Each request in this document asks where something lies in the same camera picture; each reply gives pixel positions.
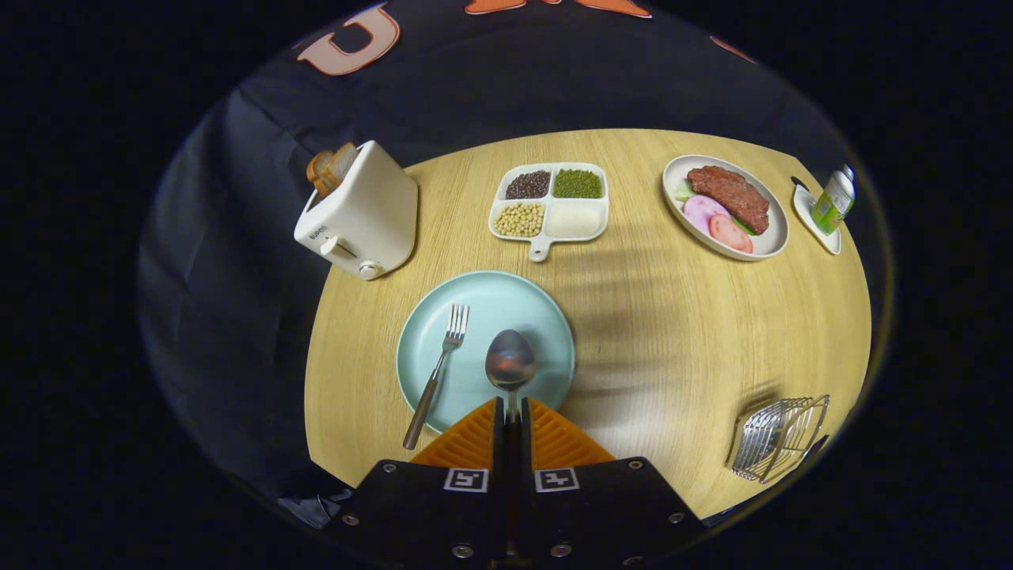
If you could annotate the white oval plate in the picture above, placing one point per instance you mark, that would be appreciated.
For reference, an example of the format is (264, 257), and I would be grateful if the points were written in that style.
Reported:
(772, 237)

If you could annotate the white toaster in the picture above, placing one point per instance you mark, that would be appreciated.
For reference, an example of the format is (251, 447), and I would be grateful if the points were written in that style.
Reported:
(368, 214)

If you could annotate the white divided dish with beans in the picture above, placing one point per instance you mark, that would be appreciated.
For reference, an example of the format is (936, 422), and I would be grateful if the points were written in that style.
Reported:
(574, 220)

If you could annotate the light blue plate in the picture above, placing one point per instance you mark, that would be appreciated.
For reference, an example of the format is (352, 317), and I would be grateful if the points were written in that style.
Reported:
(538, 317)

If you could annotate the brown steak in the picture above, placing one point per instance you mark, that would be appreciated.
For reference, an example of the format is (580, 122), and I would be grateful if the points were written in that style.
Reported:
(732, 196)

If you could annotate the green lettuce leaf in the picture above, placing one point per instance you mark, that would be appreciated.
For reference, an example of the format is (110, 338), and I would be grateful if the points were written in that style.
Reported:
(684, 191)

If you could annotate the pink ham slice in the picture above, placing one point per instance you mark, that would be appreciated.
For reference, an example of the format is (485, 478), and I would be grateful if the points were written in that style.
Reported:
(700, 212)
(730, 234)

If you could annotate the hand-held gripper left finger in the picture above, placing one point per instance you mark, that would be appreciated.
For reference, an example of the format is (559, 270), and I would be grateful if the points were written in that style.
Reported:
(467, 514)

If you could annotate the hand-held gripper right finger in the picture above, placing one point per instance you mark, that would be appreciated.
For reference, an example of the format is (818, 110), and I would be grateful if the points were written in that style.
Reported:
(562, 514)

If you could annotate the small white dish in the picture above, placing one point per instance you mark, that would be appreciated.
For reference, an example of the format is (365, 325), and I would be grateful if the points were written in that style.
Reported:
(807, 214)

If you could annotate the black backdrop cloth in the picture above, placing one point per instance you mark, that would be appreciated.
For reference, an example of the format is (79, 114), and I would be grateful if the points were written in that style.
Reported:
(237, 317)

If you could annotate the green label metal bottle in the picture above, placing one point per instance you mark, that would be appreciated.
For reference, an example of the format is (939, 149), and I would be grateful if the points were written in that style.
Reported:
(832, 202)

